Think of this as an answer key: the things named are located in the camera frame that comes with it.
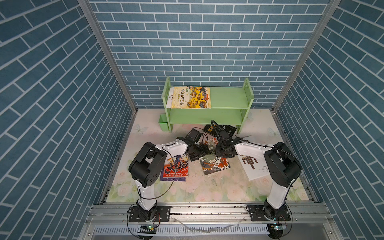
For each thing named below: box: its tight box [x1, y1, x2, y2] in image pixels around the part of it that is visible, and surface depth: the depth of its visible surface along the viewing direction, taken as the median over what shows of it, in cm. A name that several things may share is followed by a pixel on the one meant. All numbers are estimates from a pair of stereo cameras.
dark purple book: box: [160, 174, 186, 182], surface depth 86 cm
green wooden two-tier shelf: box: [162, 76, 255, 135], surface depth 98 cm
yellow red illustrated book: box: [171, 86, 212, 109], surface depth 91 cm
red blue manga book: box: [163, 154, 189, 178], surface depth 88 cm
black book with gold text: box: [202, 124, 237, 138], surface depth 110 cm
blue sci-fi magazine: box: [166, 87, 174, 109], surface depth 90 cm
